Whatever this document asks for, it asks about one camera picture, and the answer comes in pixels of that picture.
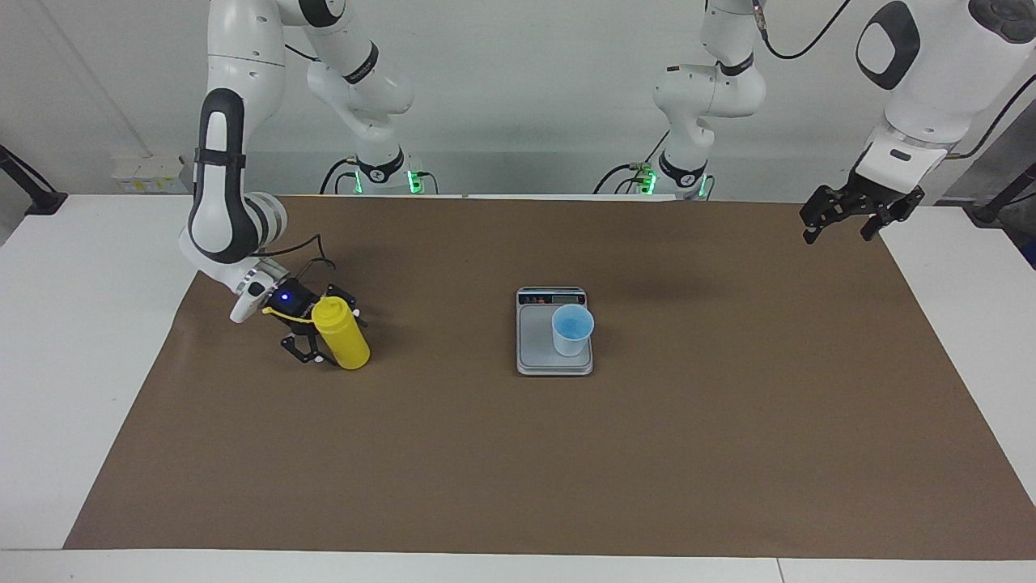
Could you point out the black clamp stand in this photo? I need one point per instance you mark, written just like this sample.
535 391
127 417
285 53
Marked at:
44 201
987 212

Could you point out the silver digital kitchen scale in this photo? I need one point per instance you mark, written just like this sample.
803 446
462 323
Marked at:
534 340

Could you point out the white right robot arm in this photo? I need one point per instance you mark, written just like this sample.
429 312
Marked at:
222 210

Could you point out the brown table mat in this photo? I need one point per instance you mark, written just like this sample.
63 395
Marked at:
486 453

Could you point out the light blue plastic cup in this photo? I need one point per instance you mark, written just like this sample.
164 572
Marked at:
571 344

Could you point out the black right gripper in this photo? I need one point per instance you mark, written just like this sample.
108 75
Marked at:
293 301

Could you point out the yellow squeeze bottle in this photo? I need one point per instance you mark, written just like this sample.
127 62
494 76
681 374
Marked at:
344 336

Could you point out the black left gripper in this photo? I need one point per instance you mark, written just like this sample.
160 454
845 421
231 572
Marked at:
872 197

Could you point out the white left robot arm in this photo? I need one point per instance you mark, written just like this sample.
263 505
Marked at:
704 89

